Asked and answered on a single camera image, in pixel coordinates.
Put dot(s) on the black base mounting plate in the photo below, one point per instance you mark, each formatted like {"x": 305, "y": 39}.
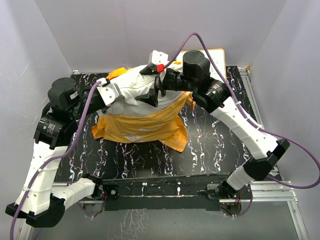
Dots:
{"x": 165, "y": 192}

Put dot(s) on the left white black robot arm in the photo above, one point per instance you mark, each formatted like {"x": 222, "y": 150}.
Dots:
{"x": 55, "y": 137}

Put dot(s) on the small whiteboard with gold frame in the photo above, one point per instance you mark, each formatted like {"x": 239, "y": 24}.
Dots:
{"x": 218, "y": 57}

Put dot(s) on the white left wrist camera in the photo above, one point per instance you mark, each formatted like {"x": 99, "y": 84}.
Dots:
{"x": 109, "y": 92}

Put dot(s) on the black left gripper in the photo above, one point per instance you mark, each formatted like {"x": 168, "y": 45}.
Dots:
{"x": 104, "y": 109}

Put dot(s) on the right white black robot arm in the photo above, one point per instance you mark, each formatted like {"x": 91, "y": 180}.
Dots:
{"x": 214, "y": 96}

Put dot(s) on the orange pillowcase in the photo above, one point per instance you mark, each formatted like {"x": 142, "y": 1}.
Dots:
{"x": 165, "y": 126}

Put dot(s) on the white pillow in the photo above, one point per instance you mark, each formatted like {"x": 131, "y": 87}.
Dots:
{"x": 132, "y": 84}

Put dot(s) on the aluminium frame rail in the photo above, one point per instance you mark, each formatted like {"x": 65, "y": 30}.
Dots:
{"x": 57, "y": 134}

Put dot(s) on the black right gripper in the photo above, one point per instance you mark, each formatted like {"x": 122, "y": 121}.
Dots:
{"x": 150, "y": 98}

